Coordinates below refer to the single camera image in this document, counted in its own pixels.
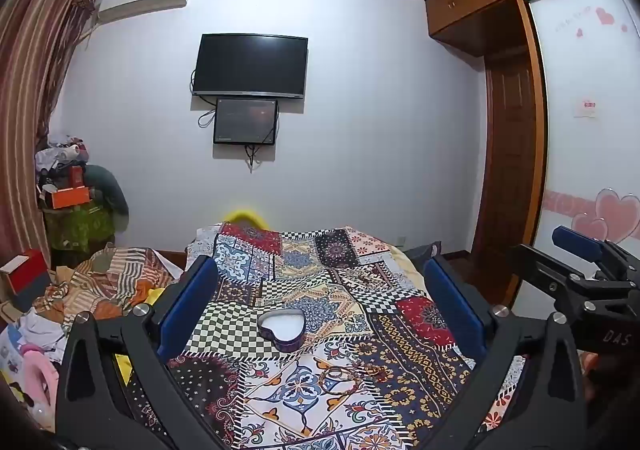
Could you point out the red box with white lid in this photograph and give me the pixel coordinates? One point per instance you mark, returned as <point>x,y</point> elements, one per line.
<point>25,272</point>

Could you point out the small red box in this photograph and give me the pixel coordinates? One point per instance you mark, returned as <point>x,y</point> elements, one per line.
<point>75,176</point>

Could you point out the pink plush item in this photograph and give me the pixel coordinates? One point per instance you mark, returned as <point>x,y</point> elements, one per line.
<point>37,372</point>

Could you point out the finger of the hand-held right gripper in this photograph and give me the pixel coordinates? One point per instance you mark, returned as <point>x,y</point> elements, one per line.
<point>550,272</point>
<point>577,239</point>

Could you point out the heart-shaped jewelry box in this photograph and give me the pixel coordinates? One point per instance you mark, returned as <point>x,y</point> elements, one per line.
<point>282,325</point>

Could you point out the dark cloth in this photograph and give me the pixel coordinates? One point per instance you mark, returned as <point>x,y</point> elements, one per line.
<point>424,250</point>

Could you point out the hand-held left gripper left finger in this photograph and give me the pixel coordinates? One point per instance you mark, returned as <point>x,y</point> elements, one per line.
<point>187,302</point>

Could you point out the yellow rounded object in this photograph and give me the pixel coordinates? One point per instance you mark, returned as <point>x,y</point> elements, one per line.
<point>245,216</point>

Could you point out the white heart-print sliding door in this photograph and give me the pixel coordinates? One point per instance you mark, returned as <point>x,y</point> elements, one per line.
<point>585,155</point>

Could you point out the black wall television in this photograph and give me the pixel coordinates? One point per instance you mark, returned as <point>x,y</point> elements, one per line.
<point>250,65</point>

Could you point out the patchwork printed blanket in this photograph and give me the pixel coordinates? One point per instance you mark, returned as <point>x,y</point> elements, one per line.
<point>320,280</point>

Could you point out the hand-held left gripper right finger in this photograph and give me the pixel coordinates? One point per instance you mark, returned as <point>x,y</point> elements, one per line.
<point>455,305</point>

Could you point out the striped brown curtain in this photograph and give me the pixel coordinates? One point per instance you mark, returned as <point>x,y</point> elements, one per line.
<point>35,80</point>

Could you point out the orange striped cloth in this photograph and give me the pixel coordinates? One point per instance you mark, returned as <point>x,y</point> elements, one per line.
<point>115,275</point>

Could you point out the small black wall monitor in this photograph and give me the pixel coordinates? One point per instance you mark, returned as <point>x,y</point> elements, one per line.
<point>245,121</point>

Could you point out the orange box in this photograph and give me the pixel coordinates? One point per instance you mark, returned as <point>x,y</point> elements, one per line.
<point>70,198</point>

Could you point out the red and white door sticker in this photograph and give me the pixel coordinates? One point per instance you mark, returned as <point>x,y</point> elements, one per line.
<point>586,107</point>

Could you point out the green patterned cloth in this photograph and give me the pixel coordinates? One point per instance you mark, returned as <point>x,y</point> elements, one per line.
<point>75,227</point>

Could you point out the dark teal bundle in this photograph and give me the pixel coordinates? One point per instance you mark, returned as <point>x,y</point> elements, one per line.
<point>110,187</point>

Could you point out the brown wooden door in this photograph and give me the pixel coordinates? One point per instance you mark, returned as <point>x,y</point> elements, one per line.
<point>507,155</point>

